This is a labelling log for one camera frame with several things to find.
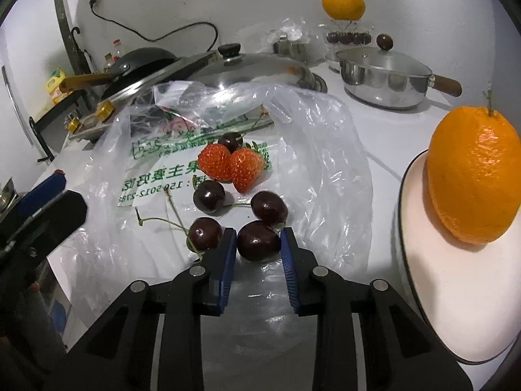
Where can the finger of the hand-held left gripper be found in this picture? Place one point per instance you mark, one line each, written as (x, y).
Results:
(44, 191)
(61, 216)

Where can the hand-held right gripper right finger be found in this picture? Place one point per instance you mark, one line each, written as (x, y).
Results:
(290, 269)

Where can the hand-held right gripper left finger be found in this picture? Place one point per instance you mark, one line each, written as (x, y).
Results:
(228, 269)

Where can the dark red cherry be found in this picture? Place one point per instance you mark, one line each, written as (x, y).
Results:
(209, 196)
(205, 234)
(269, 207)
(230, 141)
(258, 241)

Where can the red strawberry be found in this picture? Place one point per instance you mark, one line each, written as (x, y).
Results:
(215, 164)
(246, 169)

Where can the clear printed plastic bag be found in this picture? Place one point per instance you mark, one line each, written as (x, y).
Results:
(325, 150)

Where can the white plate dark rim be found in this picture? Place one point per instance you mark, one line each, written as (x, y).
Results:
(447, 285)

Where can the black metal rack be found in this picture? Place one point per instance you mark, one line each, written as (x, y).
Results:
(44, 124)

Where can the gold cap jar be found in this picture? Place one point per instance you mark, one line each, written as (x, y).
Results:
(73, 124)
(105, 110)

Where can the yellow carton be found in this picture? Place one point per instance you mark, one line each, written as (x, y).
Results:
(55, 85)

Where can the curved steel pole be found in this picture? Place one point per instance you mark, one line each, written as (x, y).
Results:
(65, 20)

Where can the steel pan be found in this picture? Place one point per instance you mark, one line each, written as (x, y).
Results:
(320, 83)

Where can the steel induction cooker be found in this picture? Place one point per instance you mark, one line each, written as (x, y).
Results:
(195, 63)

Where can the large steel lid black knob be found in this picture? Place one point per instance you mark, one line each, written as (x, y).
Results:
(252, 69)

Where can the large orange with stem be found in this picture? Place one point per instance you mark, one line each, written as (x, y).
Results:
(472, 179)

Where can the steel seasoning jar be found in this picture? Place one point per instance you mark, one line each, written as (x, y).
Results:
(291, 47)

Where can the glass pot lid brown knob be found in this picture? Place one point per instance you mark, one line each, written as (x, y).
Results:
(378, 59)

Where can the crumpled clear plastic wrap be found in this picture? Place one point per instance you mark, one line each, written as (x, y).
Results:
(256, 36)

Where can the row of boxed cherries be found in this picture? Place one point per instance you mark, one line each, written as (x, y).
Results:
(348, 38)

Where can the small round orange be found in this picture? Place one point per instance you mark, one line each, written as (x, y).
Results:
(343, 3)

